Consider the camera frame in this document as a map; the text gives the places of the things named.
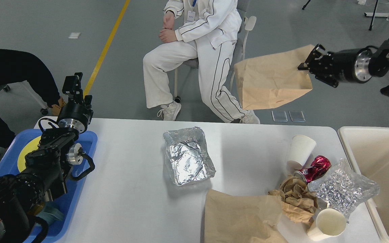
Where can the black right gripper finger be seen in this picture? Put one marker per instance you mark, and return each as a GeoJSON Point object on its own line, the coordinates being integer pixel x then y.
{"type": "Point", "coordinates": [326, 78]}
{"type": "Point", "coordinates": [318, 60]}

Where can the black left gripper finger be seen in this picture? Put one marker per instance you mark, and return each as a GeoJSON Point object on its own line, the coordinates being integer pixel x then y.
{"type": "Point", "coordinates": [72, 88]}
{"type": "Point", "coordinates": [88, 101]}

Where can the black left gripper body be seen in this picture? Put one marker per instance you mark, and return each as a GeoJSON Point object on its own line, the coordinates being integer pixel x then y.
{"type": "Point", "coordinates": [75, 116]}

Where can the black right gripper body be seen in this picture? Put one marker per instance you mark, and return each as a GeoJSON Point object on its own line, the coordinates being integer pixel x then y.
{"type": "Point", "coordinates": [350, 65]}

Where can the yellow plastic plate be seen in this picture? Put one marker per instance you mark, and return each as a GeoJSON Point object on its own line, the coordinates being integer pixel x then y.
{"type": "Point", "coordinates": [29, 147]}

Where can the brown paper bag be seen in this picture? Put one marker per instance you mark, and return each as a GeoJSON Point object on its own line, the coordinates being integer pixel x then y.
{"type": "Point", "coordinates": [242, 219]}
{"type": "Point", "coordinates": [270, 81]}

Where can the white paper cup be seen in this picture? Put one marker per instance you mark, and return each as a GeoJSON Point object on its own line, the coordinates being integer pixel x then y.
{"type": "Point", "coordinates": [300, 150]}

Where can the dark teal mug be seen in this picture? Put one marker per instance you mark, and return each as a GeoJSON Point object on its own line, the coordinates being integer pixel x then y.
{"type": "Point", "coordinates": [50, 213]}

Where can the aluminium foil tray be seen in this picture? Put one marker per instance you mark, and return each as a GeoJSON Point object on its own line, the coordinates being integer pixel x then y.
{"type": "Point", "coordinates": [186, 156]}

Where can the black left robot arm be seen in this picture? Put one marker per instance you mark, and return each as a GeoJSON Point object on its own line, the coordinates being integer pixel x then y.
{"type": "Point", "coordinates": [58, 157]}

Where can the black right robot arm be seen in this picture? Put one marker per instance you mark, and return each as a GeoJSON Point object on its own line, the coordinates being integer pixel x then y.
{"type": "Point", "coordinates": [379, 63]}

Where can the tan work boot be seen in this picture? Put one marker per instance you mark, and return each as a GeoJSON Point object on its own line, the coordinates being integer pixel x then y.
{"type": "Point", "coordinates": [56, 108]}

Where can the blue plastic tray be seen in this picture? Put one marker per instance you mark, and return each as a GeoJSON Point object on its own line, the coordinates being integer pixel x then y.
{"type": "Point", "coordinates": [66, 203]}

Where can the clear floor plate right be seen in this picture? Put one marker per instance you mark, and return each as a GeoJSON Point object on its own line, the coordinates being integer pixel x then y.
{"type": "Point", "coordinates": [297, 116]}

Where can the clear floor plate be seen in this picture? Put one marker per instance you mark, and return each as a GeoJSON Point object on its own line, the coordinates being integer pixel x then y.
{"type": "Point", "coordinates": [279, 116]}
{"type": "Point", "coordinates": [297, 116]}

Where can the white paper scrap on floor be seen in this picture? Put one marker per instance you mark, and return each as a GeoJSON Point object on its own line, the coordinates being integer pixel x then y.
{"type": "Point", "coordinates": [74, 35]}

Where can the clear floor plate left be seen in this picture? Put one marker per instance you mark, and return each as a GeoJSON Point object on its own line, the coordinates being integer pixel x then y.
{"type": "Point", "coordinates": [279, 116]}

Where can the person in black trousers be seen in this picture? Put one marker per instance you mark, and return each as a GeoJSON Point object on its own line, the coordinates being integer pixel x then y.
{"type": "Point", "coordinates": [19, 66]}

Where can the red round object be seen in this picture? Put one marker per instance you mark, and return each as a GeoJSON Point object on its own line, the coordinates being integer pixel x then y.
{"type": "Point", "coordinates": [319, 166]}

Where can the beige plastic bin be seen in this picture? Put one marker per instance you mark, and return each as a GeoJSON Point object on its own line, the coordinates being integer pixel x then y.
{"type": "Point", "coordinates": [367, 150]}

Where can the clear plastic wrapper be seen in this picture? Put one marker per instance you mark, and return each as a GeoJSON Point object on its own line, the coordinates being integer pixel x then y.
{"type": "Point", "coordinates": [343, 189]}

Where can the person in white tracksuit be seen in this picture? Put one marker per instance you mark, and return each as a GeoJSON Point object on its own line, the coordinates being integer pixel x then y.
{"type": "Point", "coordinates": [205, 30]}

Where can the crumpled brown paper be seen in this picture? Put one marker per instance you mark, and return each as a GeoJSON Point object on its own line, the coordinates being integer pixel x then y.
{"type": "Point", "coordinates": [298, 203]}

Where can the white cup lower right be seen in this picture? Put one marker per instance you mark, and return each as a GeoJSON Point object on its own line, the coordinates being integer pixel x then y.
{"type": "Point", "coordinates": [328, 223]}

